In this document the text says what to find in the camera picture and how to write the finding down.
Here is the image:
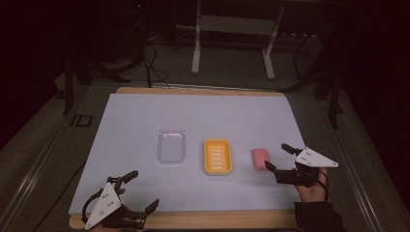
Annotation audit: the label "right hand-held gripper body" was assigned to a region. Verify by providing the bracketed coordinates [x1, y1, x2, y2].
[274, 146, 339, 189]

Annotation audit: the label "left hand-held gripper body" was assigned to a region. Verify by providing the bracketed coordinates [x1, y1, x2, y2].
[80, 176, 148, 231]

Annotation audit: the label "pink soap bar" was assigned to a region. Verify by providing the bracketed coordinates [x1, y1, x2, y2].
[251, 148, 271, 171]

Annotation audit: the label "person's right hand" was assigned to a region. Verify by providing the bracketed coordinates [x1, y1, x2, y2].
[294, 167, 330, 204]

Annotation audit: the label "clear plastic tray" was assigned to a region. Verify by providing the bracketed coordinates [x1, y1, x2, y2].
[156, 129, 188, 164]

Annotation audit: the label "yellow soap dish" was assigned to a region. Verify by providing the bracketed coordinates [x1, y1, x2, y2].
[202, 138, 234, 176]

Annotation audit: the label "white table mat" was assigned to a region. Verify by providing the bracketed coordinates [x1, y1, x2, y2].
[68, 92, 308, 216]

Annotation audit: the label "black stand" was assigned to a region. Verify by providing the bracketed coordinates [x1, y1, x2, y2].
[279, 32, 345, 131]
[56, 57, 95, 116]

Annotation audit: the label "white metal stand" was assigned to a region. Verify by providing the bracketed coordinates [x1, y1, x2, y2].
[190, 0, 286, 81]

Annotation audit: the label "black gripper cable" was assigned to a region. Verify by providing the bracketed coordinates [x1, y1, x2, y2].
[80, 188, 104, 224]
[316, 169, 331, 203]

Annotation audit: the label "metal floor rail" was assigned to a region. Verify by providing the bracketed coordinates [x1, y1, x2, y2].
[317, 96, 388, 232]
[0, 105, 85, 227]

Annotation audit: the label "black floor bracket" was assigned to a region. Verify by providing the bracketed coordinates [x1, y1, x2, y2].
[70, 113, 94, 129]

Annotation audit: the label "black floor cables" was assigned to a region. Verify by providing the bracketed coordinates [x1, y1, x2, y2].
[140, 41, 172, 89]

